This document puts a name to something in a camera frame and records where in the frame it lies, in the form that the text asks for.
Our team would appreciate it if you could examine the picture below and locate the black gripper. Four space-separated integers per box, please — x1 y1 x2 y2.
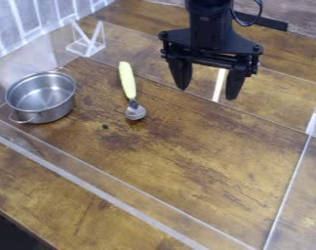
158 28 263 101

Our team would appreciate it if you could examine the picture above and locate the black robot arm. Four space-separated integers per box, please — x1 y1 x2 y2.
158 0 263 101

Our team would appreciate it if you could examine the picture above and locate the black bar on table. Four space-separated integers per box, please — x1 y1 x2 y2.
235 11 289 31

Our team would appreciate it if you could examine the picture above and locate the small steel pot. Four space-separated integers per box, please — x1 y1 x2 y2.
5 70 76 124

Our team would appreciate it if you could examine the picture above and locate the clear acrylic front panel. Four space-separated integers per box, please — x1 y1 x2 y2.
0 120 255 250

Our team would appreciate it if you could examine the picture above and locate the clear acrylic panel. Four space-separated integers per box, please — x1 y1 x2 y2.
0 120 255 250
263 108 316 250

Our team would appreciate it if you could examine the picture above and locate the clear acrylic right panel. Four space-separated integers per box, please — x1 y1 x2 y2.
263 108 316 250

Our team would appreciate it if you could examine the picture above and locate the green handled metal spoon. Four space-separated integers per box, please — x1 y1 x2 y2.
119 62 146 120

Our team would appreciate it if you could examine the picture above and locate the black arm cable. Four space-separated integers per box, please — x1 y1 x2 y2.
229 0 263 28

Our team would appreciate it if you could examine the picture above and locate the clear acrylic triangle bracket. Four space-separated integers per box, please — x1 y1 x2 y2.
66 21 106 58

